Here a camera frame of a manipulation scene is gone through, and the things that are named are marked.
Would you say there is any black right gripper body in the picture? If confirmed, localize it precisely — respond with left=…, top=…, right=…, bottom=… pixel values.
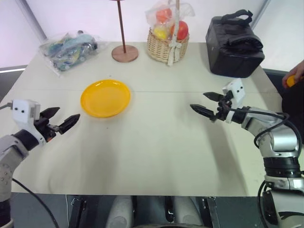
left=211, top=91, right=235, bottom=123

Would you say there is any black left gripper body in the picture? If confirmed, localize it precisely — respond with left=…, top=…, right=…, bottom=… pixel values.
left=33, top=117, right=60, bottom=143

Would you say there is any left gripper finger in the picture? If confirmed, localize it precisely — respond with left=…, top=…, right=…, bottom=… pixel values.
left=40, top=107, right=61, bottom=119
left=57, top=114, right=81, bottom=134

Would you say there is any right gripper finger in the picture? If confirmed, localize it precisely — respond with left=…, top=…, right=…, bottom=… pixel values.
left=190, top=104, right=217, bottom=120
left=203, top=92, right=225, bottom=102

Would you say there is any small orange-yellow object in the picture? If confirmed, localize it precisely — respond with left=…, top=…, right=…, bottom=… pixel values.
left=286, top=75, right=298, bottom=88

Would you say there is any yellow plastic plate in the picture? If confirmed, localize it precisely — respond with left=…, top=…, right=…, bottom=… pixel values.
left=80, top=79, right=132, bottom=118

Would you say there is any orange fruit in bag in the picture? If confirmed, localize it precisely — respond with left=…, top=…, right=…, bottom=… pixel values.
left=155, top=9, right=173, bottom=24

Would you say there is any clear plastic bag of fruit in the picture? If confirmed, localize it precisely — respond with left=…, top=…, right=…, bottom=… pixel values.
left=145, top=0, right=196, bottom=41

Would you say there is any person's bare hand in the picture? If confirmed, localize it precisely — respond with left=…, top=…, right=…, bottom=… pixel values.
left=282, top=60, right=304, bottom=86

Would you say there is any black fabric bag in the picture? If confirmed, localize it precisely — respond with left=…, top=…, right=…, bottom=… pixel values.
left=205, top=9, right=266, bottom=79

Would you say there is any clear bag of colourful items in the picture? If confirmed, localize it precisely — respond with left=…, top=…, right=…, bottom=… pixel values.
left=38, top=30, right=105, bottom=78

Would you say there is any person's dark garment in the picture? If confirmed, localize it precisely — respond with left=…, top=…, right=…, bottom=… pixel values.
left=279, top=79, right=304, bottom=146

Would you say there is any wicker basket with white bow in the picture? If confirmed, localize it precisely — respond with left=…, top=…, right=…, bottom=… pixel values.
left=146, top=0, right=190, bottom=67

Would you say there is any red apple in bag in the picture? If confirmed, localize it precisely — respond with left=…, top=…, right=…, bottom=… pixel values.
left=171, top=20, right=190, bottom=41

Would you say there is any yellow lemon in bag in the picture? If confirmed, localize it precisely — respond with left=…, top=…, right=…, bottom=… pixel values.
left=153, top=25, right=168, bottom=39

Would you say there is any wooden stand with round base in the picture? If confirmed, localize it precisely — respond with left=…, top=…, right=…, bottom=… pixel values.
left=110, top=0, right=139, bottom=63

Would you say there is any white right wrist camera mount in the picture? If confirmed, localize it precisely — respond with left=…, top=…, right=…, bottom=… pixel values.
left=222, top=79, right=246, bottom=124

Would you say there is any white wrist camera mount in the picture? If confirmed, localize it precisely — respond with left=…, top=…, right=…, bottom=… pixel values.
left=11, top=99, right=47, bottom=146
left=222, top=79, right=246, bottom=124

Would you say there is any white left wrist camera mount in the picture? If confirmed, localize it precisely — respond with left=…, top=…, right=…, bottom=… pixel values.
left=11, top=99, right=47, bottom=146

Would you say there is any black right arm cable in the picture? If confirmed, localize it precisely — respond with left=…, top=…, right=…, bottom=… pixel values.
left=228, top=106, right=304, bottom=148

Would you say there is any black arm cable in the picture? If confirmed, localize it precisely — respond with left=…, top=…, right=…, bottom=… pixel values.
left=228, top=106, right=304, bottom=148
left=11, top=178, right=60, bottom=228

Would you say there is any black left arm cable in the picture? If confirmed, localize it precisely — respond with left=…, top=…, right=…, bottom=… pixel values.
left=11, top=178, right=60, bottom=228

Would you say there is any black metal bracket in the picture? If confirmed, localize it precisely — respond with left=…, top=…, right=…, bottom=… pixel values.
left=70, top=197, right=87, bottom=228
left=202, top=196, right=221, bottom=228

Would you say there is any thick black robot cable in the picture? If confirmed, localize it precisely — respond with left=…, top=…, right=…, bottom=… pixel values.
left=258, top=180, right=274, bottom=228

